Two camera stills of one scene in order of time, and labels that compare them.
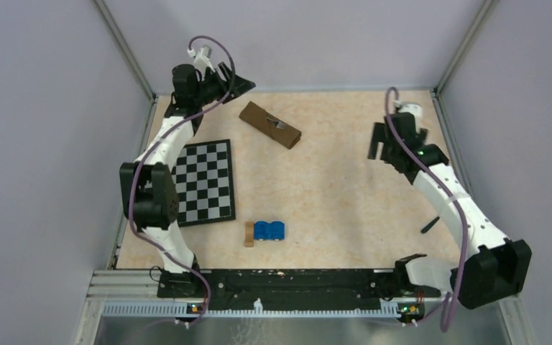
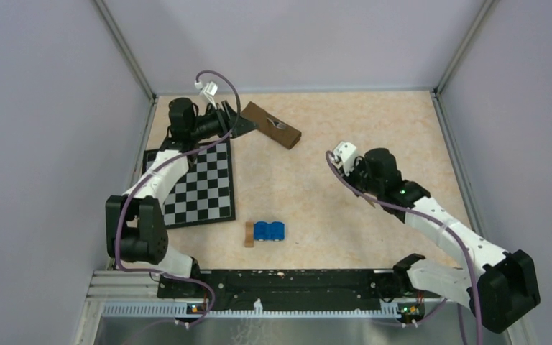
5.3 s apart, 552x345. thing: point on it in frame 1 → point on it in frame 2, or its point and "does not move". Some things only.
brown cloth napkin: x=266 y=123 does not move
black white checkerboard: x=203 y=177 does not move
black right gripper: x=379 y=136 → x=359 y=163
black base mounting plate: x=297 y=290 does not move
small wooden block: x=249 y=233 does not move
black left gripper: x=227 y=73 → x=224 y=117
